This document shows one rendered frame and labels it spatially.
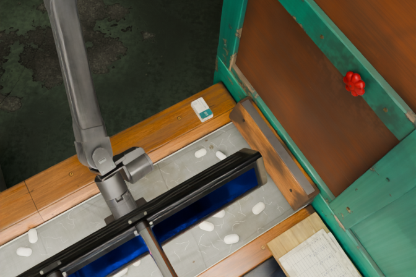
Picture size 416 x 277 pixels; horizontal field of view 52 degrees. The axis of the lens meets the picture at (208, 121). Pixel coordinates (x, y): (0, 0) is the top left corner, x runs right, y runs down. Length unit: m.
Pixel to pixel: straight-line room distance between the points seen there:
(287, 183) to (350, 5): 0.50
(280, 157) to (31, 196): 0.61
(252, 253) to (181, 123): 0.38
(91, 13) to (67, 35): 1.48
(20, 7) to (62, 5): 1.60
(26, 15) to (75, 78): 1.58
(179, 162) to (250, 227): 0.25
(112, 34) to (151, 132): 1.22
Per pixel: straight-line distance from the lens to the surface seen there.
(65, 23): 0.94
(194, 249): 1.09
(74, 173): 1.14
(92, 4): 2.45
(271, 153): 1.06
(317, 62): 0.83
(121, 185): 0.96
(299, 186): 1.04
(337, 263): 1.11
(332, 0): 0.73
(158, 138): 1.15
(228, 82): 1.20
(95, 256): 0.73
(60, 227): 1.14
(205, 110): 1.16
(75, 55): 0.93
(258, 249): 1.08
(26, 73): 2.27
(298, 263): 1.08
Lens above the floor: 1.82
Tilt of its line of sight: 64 degrees down
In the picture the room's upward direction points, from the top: 7 degrees clockwise
